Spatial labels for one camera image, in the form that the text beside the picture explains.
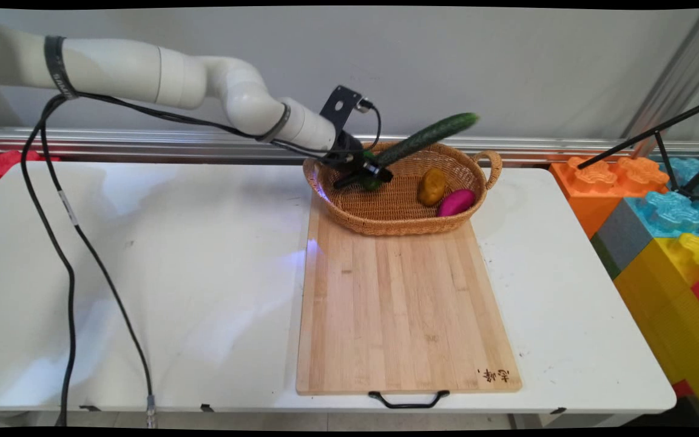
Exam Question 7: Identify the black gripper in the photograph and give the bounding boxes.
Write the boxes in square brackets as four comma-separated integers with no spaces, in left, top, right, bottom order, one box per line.
[324,136,394,189]

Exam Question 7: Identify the long dark green cucumber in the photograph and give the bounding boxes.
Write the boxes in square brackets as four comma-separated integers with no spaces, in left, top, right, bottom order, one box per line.
[373,112,481,171]

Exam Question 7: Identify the red block behind arm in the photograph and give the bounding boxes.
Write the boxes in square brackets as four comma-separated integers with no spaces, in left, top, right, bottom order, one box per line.
[0,148,60,188]

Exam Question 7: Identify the brown potato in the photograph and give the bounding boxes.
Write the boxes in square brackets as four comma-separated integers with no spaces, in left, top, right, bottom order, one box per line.
[417,168,448,207]

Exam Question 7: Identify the magenta sweet potato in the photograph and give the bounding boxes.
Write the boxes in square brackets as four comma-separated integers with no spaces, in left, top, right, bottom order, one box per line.
[437,189,477,218]

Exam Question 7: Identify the wooden cutting board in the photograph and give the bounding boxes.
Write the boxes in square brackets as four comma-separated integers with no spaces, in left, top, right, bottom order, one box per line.
[295,193,523,396]

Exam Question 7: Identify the orange giant building block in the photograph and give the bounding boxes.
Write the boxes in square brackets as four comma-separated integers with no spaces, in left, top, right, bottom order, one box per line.
[550,156,672,240]

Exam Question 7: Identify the grey giant building block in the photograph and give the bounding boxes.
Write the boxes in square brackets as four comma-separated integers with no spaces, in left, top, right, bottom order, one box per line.
[590,199,657,281]

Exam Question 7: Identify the blue giant building block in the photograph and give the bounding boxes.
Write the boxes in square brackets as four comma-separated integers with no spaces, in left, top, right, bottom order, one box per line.
[625,158,699,239]

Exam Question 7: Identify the black tripod stand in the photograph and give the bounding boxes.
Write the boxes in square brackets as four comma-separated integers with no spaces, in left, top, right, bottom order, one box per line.
[577,96,699,203]

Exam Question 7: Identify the yellow giant building block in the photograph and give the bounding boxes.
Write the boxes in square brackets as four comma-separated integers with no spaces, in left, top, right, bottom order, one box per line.
[613,233,699,427]

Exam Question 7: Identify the woven wicker basket with handles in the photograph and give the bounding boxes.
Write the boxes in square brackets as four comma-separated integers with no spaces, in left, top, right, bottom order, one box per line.
[303,141,503,237]

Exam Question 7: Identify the black silver wrist camera box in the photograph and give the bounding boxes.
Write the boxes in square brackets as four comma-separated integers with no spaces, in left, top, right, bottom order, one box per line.
[319,84,376,144]

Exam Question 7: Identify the aluminium rail along wall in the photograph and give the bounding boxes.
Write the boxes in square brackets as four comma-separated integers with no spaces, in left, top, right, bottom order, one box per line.
[0,126,699,166]

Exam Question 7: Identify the black cutting board handle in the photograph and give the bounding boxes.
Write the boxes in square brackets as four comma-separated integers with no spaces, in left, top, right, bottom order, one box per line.
[368,390,450,410]

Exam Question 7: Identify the black strap on forearm link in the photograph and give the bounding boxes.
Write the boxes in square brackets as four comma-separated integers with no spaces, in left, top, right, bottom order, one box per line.
[43,35,80,101]

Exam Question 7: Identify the plain black cable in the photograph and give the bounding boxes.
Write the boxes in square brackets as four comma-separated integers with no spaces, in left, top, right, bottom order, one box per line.
[19,91,350,427]

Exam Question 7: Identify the slanted aluminium profile post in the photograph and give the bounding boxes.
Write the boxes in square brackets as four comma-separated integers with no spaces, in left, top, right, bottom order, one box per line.
[623,8,699,160]

